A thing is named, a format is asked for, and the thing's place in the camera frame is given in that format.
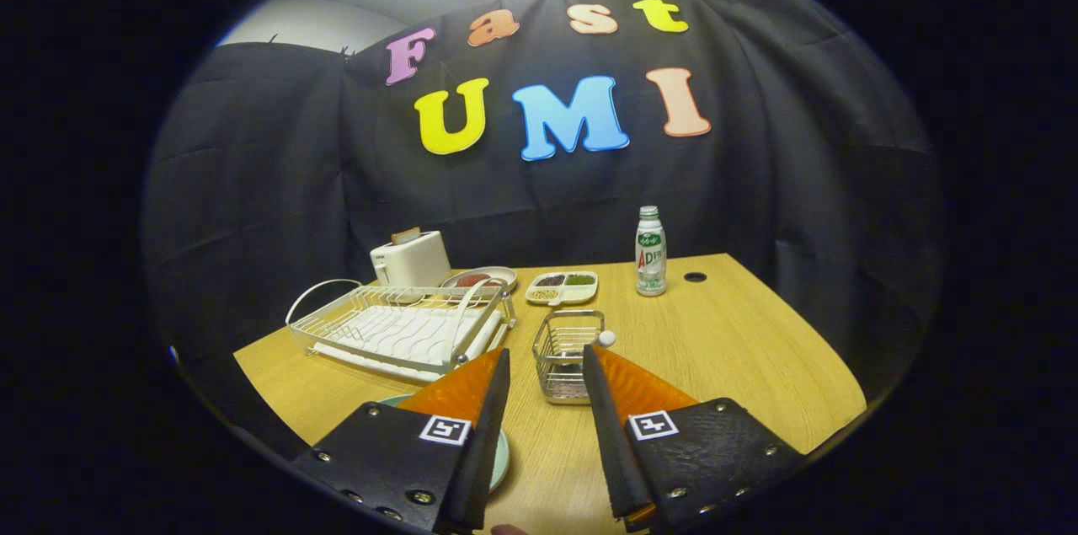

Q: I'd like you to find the white toaster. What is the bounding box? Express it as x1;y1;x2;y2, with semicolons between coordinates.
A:
370;230;452;290

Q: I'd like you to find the white wire dish rack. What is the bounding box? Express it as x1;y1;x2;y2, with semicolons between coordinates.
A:
285;277;518;376

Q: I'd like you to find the pale green plate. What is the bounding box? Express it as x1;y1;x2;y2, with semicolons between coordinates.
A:
379;393;512;494

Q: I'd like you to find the white drink bottle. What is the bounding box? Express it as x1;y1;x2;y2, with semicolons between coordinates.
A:
634;206;668;298

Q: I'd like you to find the white divided tray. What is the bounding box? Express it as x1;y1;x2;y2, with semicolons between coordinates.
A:
525;270;600;307

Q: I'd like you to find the black backdrop cloth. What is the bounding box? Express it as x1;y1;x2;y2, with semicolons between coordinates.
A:
141;0;944;435

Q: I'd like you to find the round beige plate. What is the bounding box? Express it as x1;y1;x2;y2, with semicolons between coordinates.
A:
440;266;520;293

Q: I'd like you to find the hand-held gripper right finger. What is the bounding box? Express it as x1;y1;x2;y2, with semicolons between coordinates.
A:
581;344;807;532

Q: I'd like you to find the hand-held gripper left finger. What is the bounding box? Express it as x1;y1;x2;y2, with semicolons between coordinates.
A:
291;347;513;534

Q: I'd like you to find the metal wire basket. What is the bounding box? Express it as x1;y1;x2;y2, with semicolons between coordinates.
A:
531;309;607;406

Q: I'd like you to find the white ribbed drip tray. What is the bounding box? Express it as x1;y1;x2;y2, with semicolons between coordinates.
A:
312;305;504;384

